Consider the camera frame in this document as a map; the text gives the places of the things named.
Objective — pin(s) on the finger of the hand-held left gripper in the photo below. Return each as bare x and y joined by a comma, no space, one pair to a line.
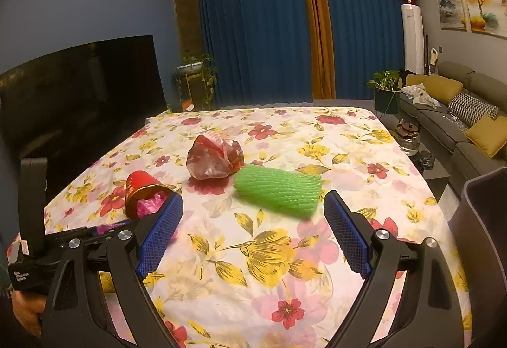
59,234

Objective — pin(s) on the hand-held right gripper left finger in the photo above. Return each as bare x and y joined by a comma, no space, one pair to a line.
160,237

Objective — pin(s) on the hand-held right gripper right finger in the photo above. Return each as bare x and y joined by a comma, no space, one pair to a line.
348,237

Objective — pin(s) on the pink plastic bag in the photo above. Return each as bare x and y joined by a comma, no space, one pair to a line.
152,203

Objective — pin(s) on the red patterned paper cup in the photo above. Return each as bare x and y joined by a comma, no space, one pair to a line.
138,183

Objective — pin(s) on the green foam fruit net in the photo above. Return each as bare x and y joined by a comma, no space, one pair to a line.
273,185

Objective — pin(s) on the purple plastic trash bin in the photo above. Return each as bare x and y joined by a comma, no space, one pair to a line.
487,213

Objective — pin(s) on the person's left hand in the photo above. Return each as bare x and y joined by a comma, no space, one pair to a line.
27,310

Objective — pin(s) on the crumpled red plastic bag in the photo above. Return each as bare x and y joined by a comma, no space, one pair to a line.
210,162

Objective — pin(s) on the glass teapot on tray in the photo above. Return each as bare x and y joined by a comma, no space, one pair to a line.
435,176

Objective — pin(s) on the black ashtray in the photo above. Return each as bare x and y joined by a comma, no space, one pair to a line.
427,161

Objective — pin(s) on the black flat screen television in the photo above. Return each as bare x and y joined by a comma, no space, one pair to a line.
79,102

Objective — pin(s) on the floral tablecloth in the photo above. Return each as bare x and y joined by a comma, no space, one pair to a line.
277,142

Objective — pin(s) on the potted plant in green pot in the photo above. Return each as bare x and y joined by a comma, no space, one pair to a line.
386,98

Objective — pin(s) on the grey sectional sofa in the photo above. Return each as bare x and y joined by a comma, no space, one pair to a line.
439,122

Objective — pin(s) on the white crumpled cloth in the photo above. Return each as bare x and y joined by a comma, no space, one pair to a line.
420,94

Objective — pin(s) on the black garment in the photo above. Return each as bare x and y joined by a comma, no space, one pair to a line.
404,73

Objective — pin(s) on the yellow cushion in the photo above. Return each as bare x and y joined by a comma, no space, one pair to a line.
433,86
489,134

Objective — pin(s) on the trailing plant on stand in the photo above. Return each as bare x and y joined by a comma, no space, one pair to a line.
194,65

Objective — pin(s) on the black white patterned cushion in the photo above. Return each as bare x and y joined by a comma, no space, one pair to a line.
471,108

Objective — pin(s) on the stick vacuum cleaner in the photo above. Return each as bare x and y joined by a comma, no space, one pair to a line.
434,55

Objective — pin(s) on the dark wooden door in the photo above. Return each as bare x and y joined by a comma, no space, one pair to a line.
186,35

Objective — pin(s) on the white standing air conditioner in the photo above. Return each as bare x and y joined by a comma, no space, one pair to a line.
412,39

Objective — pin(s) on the blue curtain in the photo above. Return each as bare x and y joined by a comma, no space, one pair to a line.
364,27
253,35

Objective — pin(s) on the orange curtain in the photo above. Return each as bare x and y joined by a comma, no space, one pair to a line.
317,27

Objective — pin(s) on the small landscape wall painting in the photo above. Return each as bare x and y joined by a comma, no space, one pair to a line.
449,1

